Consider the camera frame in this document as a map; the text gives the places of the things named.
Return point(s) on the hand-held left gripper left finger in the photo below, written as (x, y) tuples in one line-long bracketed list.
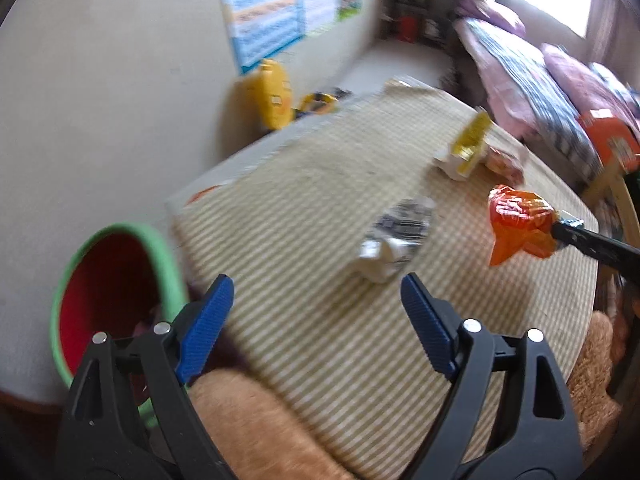
[(207, 330)]

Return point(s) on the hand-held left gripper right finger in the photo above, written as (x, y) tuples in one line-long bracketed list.
[(430, 330)]

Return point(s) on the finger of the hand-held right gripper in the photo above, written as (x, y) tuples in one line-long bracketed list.
[(600, 247)]

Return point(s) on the green bin with red inside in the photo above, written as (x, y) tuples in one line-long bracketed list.
[(165, 260)]

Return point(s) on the orange wrapper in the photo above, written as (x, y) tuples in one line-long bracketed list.
[(520, 225)]

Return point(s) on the silver wrapper with black print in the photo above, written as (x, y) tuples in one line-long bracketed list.
[(395, 240)]

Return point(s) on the wooden chair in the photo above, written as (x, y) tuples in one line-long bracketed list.
[(627, 200)]

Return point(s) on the striped tablecloth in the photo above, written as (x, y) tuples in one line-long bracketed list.
[(325, 335)]

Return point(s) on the orange box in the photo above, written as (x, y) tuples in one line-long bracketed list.
[(610, 135)]

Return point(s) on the pink snack wrapper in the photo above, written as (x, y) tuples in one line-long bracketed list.
[(505, 162)]

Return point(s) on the yellow wrapper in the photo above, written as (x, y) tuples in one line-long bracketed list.
[(467, 145)]

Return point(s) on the pink pillow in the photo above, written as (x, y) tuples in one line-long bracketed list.
[(575, 80)]

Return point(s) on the patterned bed blanket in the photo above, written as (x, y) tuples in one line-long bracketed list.
[(520, 75)]

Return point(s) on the curtain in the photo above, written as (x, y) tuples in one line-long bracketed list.
[(610, 10)]

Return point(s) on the yellow and black toy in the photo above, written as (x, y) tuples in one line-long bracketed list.
[(320, 102)]

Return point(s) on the purple pillow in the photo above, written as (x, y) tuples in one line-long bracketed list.
[(492, 12)]

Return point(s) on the dark shelf unit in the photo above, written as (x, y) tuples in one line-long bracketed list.
[(415, 10)]

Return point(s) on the blue striped wall poster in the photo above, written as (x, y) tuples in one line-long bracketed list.
[(260, 15)]

